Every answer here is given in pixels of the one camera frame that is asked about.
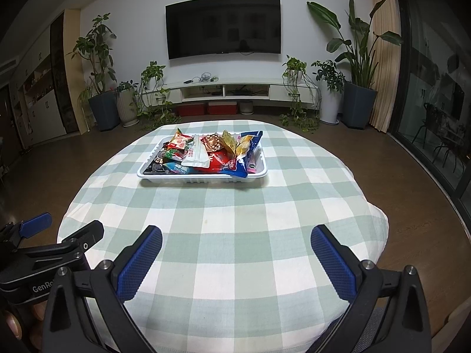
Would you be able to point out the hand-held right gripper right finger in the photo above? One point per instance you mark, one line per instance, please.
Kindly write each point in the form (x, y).
(333, 264)

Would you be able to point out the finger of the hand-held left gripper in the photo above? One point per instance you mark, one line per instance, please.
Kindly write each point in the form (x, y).
(36, 224)
(86, 233)

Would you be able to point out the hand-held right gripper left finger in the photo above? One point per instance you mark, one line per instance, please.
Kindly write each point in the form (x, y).
(141, 264)

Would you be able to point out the black snack packet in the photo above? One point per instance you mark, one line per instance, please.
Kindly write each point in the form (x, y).
(154, 165)

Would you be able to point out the blue panda snack packet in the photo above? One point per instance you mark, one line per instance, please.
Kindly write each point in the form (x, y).
(178, 168)

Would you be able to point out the white plastic tray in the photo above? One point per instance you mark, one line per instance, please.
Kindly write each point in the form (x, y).
(202, 180)

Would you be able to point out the cream white snack packet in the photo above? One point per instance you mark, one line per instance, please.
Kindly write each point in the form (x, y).
(197, 154)

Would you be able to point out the pink cartoon snack packet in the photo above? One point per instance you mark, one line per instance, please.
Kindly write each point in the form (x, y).
(254, 163)

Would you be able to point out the red candy packet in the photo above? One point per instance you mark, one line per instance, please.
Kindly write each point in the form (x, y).
(217, 160)

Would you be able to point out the orange snack packet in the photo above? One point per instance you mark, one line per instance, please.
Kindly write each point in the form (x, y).
(182, 139)

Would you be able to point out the brown red patterned snack packet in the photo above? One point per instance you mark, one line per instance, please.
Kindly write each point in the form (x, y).
(211, 141)

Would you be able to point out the blue chips packet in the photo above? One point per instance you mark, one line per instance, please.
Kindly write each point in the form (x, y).
(250, 143)

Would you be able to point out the gold snack packet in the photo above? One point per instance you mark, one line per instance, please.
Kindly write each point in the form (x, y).
(229, 141)

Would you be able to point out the person's left hand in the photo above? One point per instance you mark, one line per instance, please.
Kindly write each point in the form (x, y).
(18, 331)

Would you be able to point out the green white checked tablecloth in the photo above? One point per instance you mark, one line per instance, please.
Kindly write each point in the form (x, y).
(228, 228)

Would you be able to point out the tall tree in blue pot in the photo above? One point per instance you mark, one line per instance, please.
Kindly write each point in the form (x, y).
(103, 112)

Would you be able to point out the small plant ribbed white pot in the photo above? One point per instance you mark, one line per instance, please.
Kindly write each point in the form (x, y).
(127, 108)

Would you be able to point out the beige sofa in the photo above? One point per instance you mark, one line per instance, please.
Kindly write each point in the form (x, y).
(454, 320)

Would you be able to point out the thin leafy plant on stand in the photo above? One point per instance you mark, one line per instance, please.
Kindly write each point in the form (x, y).
(86, 97)

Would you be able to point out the red storage box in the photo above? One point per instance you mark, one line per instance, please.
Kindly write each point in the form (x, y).
(190, 109)
(221, 108)

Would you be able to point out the large-leaf plant dark pot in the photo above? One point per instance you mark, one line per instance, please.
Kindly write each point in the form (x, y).
(358, 104)

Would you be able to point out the bushy plant tall white pot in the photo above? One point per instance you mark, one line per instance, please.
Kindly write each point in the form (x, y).
(329, 99)

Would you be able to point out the black chair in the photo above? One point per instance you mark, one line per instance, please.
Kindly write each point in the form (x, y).
(439, 136)

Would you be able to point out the trailing pothos on stand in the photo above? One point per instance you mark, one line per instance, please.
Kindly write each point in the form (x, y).
(152, 71)

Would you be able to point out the small white bucket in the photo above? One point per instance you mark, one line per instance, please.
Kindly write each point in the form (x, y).
(246, 107)

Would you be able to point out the white television cabinet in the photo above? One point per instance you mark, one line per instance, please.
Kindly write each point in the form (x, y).
(198, 86)

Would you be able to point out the trailing vine plant on cabinet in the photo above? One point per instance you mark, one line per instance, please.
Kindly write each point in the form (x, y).
(294, 66)

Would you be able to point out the beige curtain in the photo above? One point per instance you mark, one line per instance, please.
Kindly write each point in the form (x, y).
(384, 62)

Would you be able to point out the glass sliding door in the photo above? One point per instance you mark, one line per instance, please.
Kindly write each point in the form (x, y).
(434, 81)

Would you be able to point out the white wall cupboards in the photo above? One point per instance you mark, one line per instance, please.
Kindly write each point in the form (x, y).
(40, 95)

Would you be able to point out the black wall television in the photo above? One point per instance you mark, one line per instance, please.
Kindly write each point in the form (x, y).
(222, 25)

